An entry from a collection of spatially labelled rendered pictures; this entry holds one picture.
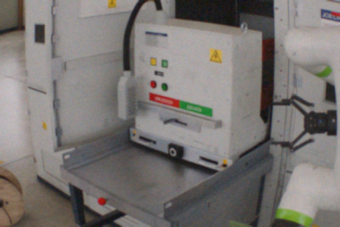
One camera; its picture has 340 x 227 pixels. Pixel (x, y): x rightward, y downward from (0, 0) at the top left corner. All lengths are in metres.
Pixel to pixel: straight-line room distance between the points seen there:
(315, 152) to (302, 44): 0.76
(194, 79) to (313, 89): 0.49
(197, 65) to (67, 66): 0.58
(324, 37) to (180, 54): 0.80
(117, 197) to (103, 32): 0.78
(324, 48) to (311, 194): 0.40
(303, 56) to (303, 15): 0.57
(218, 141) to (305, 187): 0.63
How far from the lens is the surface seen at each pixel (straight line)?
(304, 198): 1.24
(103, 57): 2.06
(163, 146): 1.94
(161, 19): 1.88
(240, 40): 1.68
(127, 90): 1.88
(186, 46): 1.76
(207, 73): 1.72
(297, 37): 1.20
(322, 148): 1.84
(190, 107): 1.81
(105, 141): 1.99
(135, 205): 1.59
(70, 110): 2.06
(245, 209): 1.96
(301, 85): 1.81
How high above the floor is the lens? 1.65
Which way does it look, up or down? 19 degrees down
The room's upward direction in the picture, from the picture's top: straight up
